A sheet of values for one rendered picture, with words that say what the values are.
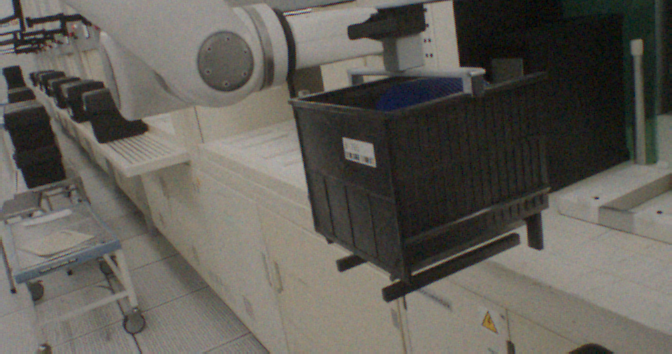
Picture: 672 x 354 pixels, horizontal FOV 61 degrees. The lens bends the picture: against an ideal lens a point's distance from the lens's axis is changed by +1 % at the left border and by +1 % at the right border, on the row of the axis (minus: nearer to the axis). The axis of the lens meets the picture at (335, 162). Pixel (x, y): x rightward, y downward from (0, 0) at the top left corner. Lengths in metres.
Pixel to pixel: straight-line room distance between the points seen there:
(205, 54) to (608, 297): 0.59
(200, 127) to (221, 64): 1.86
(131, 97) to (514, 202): 0.41
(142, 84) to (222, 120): 1.83
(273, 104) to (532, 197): 1.83
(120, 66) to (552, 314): 0.64
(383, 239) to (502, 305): 0.37
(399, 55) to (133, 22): 0.31
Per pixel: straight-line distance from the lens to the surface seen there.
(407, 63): 0.65
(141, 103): 0.52
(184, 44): 0.44
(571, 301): 0.83
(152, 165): 2.46
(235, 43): 0.46
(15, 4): 3.61
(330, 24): 0.56
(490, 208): 0.63
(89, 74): 5.24
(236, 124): 2.35
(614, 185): 1.09
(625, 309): 0.79
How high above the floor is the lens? 1.28
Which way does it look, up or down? 15 degrees down
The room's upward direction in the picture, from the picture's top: 10 degrees counter-clockwise
